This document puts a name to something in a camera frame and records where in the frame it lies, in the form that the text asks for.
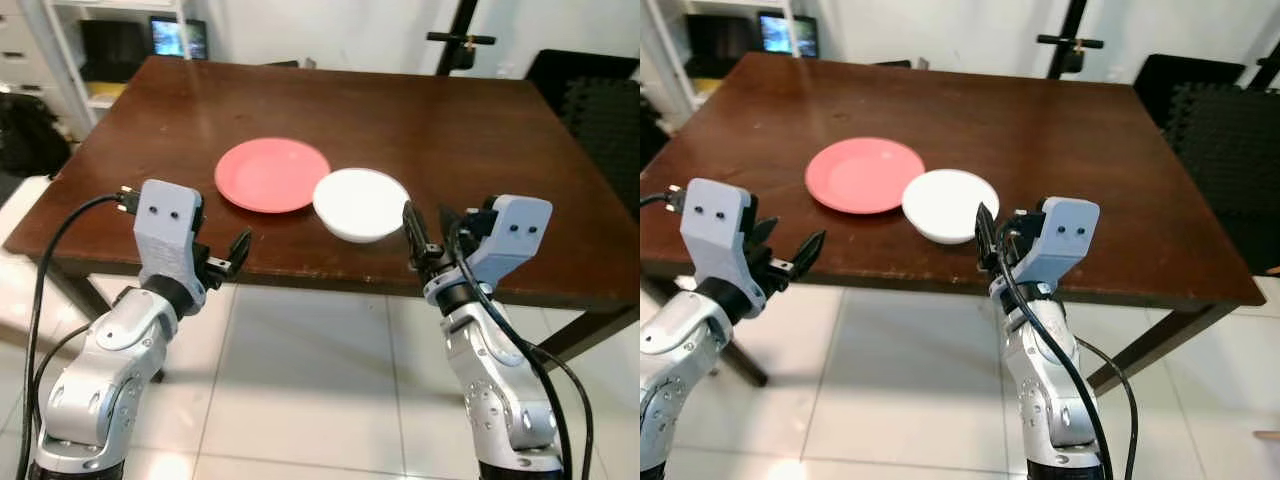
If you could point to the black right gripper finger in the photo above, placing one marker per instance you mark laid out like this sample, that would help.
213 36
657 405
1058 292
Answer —
416 235
451 222
988 238
1020 220

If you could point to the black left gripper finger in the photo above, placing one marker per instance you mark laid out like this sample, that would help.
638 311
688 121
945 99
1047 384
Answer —
806 254
241 246
765 230

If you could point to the white bowl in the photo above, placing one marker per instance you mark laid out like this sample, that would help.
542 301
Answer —
945 200
360 200

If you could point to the pink round plate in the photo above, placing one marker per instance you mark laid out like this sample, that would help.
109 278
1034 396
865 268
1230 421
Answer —
862 175
270 175

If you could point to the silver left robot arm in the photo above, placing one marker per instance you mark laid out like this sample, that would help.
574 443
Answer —
680 360
100 370

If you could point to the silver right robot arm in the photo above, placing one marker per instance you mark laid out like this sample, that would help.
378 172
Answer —
1045 400
495 380

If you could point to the dark brown wooden table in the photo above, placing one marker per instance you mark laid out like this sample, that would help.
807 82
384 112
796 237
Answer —
400 120
1050 130

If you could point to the black foam puzzle mat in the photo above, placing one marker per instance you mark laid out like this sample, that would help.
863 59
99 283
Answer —
1230 170
605 130

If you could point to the black stand with crossbar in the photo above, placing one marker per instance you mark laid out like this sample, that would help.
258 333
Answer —
462 40
1072 42

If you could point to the black chair back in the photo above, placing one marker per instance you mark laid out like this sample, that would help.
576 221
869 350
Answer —
282 64
890 63

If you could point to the black flat panel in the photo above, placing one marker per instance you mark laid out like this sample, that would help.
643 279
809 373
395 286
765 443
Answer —
570 65
1180 70

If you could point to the black tablet with lit screen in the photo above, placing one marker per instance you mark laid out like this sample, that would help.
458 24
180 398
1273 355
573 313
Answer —
180 38
788 34

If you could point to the black bag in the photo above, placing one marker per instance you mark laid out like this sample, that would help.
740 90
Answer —
30 135

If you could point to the black slanted pole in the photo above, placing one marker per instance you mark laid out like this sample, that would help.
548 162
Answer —
1268 65

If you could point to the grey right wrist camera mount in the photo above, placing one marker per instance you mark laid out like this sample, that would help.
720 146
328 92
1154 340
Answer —
515 235
1065 235

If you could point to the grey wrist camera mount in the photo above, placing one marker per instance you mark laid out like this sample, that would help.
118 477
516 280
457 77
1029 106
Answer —
1065 235
712 225
515 235
165 225

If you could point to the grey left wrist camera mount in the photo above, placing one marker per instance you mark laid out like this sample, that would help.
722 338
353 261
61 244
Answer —
165 225
712 225

